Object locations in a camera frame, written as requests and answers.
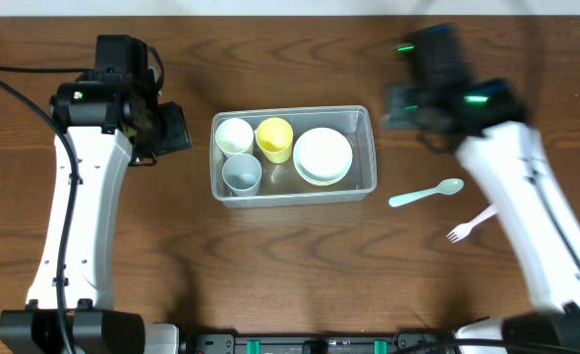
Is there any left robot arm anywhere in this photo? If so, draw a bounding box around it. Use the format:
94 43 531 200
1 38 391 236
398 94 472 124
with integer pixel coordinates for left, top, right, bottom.
0 34 192 353

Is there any cream plastic cup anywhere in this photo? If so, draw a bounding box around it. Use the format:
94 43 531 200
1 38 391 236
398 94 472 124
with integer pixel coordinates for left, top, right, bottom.
214 118 255 157

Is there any grey plastic cup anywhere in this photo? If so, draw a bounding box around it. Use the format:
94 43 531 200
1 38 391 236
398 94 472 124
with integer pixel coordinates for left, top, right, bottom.
222 153 262 197

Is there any yellow plastic cup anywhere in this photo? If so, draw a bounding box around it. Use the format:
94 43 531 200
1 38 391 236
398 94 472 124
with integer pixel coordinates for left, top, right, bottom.
256 117 294 164

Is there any yellow plastic bowl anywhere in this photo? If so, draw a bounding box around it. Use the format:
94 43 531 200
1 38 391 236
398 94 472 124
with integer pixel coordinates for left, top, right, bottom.
299 171 344 187

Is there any pink plastic fork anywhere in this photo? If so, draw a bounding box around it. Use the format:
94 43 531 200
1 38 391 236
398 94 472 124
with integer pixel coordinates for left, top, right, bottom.
446 205 497 243

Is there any mint green plastic spoon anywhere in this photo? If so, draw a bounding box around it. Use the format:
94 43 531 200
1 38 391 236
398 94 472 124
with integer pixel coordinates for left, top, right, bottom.
388 178 464 207

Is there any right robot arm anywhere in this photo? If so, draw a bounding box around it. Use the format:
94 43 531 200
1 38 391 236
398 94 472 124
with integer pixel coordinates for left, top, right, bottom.
389 24 580 353

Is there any clear plastic container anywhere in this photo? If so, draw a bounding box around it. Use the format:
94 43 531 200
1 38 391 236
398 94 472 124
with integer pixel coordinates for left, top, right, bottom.
209 105 377 207

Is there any white plastic bowl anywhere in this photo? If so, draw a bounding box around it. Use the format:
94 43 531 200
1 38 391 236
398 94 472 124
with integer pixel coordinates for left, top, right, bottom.
293 128 353 181

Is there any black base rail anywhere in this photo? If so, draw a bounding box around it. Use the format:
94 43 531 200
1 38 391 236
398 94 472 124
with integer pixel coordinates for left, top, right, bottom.
177 328 452 354

